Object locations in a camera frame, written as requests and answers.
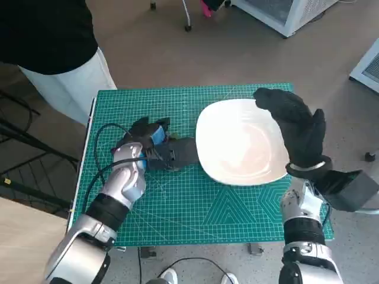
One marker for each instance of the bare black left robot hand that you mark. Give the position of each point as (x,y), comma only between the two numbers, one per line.
(145,130)

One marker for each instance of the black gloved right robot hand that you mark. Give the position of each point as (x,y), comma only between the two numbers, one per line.
(299,130)

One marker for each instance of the purple toy grape bunch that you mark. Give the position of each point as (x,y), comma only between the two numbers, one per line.
(175,136)

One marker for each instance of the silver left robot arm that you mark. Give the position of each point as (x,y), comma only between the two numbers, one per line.
(118,183)

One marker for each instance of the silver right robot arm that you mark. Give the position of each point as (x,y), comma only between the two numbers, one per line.
(302,233)

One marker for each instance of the white square plate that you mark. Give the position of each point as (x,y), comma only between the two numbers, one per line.
(240,145)

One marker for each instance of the black caster wheel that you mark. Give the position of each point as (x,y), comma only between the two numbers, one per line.
(153,5)
(369,156)

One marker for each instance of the green cutting mat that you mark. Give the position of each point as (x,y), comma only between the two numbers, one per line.
(183,204)

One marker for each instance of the white vented box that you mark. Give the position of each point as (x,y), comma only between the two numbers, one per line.
(367,68)

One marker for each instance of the black metal rack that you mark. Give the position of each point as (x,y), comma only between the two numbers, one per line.
(32,142)

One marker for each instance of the white mesh cabinet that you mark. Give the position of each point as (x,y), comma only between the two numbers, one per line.
(284,14)

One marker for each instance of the white chair leg with caster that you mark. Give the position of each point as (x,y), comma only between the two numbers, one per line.
(186,16)

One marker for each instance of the pink object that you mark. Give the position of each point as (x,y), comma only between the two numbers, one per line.
(205,9)

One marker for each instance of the person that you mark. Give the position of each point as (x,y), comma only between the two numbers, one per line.
(44,32)

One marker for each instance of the white shoe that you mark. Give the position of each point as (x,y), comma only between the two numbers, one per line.
(228,278)
(170,276)

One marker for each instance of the light wooden desk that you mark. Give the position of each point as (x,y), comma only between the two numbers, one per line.
(26,245)

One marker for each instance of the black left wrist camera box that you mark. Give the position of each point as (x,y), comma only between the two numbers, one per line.
(174,154)

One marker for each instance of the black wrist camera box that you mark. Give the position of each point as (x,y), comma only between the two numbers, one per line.
(174,154)
(346,189)

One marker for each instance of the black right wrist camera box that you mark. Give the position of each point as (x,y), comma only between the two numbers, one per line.
(346,189)

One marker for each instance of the grey table bracket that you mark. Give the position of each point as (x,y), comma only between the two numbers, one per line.
(256,249)
(148,252)

